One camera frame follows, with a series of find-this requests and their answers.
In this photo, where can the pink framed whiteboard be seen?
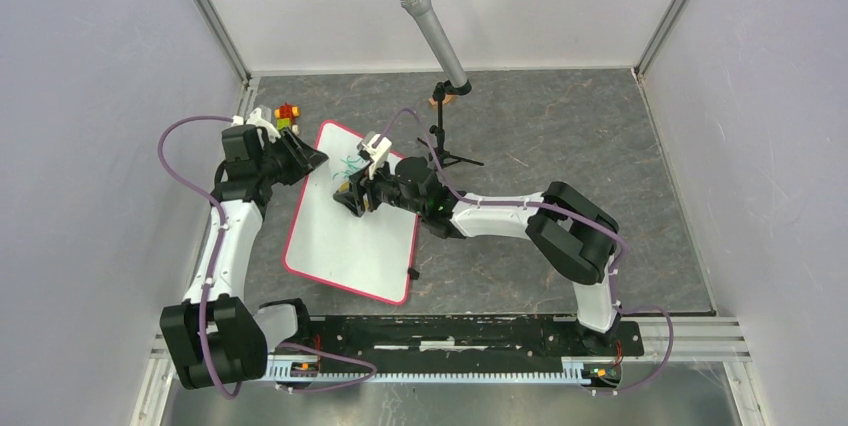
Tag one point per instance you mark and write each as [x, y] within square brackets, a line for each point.
[370, 255]

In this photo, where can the colourful toy block pile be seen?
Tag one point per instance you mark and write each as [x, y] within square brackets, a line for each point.
[286, 117]

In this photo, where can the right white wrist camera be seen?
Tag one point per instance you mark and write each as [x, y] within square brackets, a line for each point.
[374, 148]

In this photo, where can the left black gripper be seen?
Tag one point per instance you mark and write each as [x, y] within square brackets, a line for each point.
[303, 158]

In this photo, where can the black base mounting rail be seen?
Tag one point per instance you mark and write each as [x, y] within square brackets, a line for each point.
[431, 344]

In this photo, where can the grey microphone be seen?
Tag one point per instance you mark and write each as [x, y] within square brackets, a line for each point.
[457, 81]

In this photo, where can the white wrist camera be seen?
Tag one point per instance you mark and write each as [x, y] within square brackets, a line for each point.
[374, 148]
[261, 117]

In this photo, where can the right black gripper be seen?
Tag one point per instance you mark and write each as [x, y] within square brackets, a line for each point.
[360, 178]

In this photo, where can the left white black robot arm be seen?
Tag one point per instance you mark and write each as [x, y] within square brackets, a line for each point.
[211, 336]

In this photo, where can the white slotted cable duct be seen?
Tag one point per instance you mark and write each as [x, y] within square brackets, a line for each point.
[286, 372]

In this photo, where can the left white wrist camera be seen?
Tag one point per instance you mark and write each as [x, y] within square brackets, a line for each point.
[261, 117]

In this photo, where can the brown wooden block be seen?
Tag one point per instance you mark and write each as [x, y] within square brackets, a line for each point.
[448, 98]

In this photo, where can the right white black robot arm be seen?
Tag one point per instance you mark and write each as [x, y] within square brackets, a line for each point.
[577, 238]

